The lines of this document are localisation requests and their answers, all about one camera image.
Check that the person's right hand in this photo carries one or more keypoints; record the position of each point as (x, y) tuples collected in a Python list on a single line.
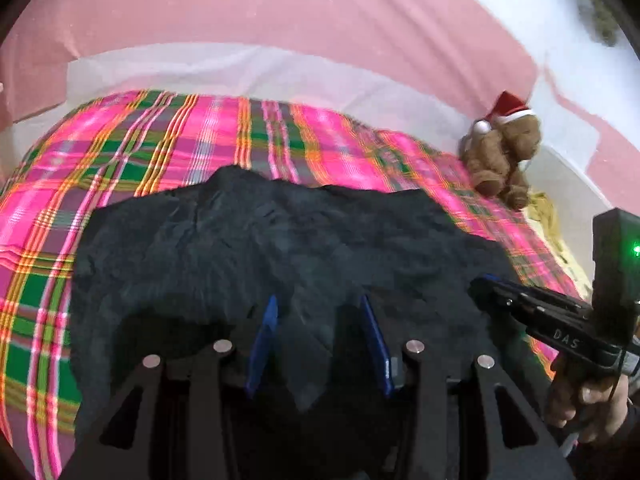
[(590, 410)]

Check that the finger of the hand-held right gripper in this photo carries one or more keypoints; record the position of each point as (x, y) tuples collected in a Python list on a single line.
[(540, 292), (500, 302)]

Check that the pink green plaid blanket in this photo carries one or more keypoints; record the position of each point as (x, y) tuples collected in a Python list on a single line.
[(150, 140)]

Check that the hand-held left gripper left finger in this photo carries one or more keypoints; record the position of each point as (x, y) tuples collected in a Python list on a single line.
[(265, 335)]

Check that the brown teddy bear santa hat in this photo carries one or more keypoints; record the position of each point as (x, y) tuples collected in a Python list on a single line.
[(505, 155)]

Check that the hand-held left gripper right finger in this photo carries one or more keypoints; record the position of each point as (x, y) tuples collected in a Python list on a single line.
[(375, 335)]

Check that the black puffer jacket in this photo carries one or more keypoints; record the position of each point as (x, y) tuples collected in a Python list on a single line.
[(280, 250)]

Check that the yellow cloth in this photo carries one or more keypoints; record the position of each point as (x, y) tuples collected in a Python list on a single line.
[(547, 225)]

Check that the white board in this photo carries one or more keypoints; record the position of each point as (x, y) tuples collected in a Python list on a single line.
[(565, 175)]

